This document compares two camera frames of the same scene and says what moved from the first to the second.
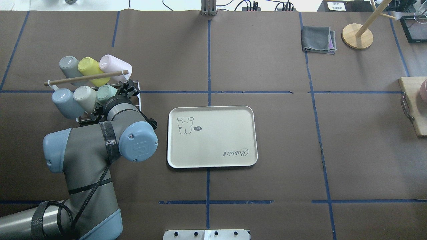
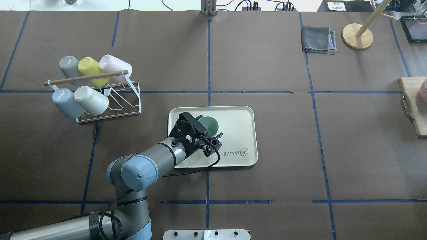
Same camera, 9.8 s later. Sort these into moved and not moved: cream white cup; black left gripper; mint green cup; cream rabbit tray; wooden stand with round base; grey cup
Moved: black left gripper; mint green cup
Not moved: grey cup; cream rabbit tray; wooden stand with round base; cream white cup
